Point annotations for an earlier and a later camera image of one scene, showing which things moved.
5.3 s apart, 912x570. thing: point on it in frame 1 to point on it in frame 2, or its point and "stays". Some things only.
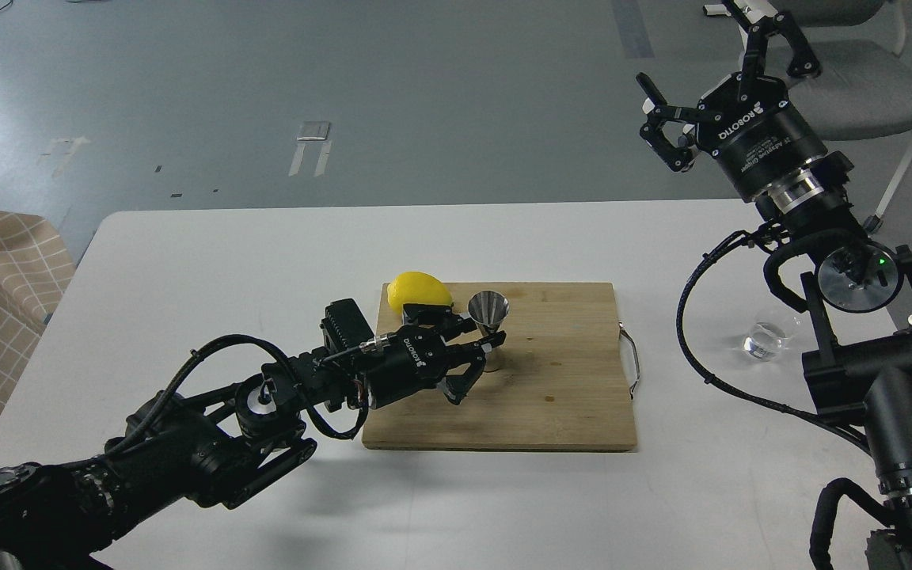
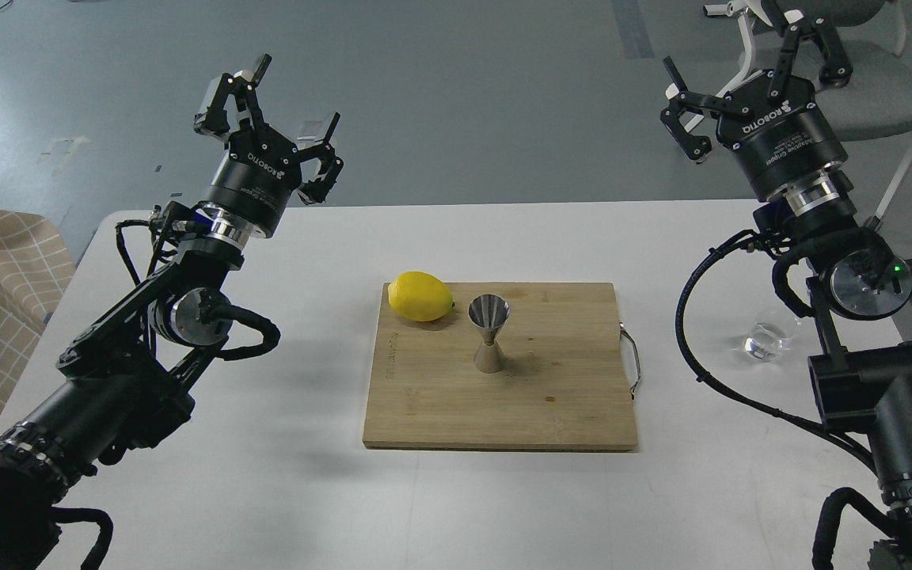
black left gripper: [412, 358] to [256, 178]
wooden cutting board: [563, 384] stays
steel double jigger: [488, 309] stays
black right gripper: [748, 120] to [780, 141]
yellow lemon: [416, 287] stays
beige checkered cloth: [9, 270] stays
